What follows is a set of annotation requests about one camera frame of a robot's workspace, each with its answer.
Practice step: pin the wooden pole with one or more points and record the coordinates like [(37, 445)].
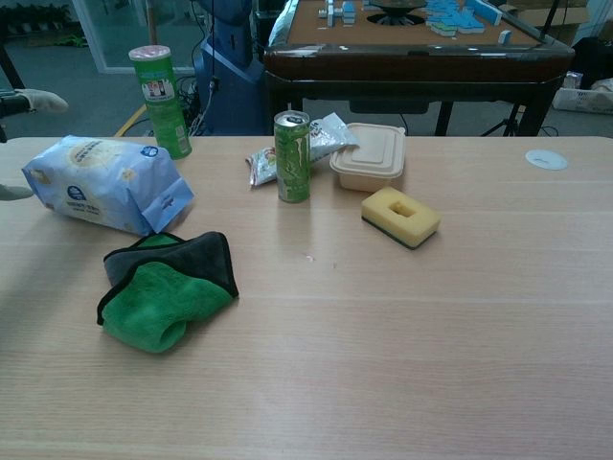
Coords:
[(152, 21)]

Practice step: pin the black bag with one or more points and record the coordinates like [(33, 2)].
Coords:
[(594, 60)]

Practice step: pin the brown cardboard box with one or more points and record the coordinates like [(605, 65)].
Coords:
[(536, 16)]

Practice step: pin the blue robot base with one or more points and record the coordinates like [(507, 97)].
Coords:
[(230, 86)]

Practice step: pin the white cardboard box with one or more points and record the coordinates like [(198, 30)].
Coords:
[(582, 100)]

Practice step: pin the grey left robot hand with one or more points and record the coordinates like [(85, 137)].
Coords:
[(40, 101)]

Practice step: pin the black slanted table leg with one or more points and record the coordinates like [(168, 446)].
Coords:
[(10, 67)]

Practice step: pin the blue white mahjong tile heap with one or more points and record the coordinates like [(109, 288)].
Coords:
[(455, 19)]

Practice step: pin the dark wooden mahjong table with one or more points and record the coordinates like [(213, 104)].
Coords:
[(407, 67)]

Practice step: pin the silver snack packet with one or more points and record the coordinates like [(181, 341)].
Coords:
[(330, 136)]

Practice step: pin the green drink can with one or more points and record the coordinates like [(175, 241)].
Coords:
[(293, 163)]

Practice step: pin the black and green cloth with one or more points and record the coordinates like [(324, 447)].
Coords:
[(143, 306)]

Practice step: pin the blue white paper bag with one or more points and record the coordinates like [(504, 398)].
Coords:
[(96, 182)]

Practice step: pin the green chips tube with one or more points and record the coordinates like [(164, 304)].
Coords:
[(165, 115)]

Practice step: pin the blue white mahjong tile cluster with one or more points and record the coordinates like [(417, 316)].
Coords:
[(337, 12)]

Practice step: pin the beige lidded lunch box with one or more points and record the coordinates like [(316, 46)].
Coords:
[(371, 160)]

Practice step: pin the black tripod stand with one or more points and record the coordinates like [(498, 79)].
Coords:
[(507, 122)]

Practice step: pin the black round dice console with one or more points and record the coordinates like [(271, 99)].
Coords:
[(397, 9)]

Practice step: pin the yellow sponge with hole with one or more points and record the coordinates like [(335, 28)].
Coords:
[(378, 208)]

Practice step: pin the pale blue draped cover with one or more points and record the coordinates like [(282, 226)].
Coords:
[(282, 24)]

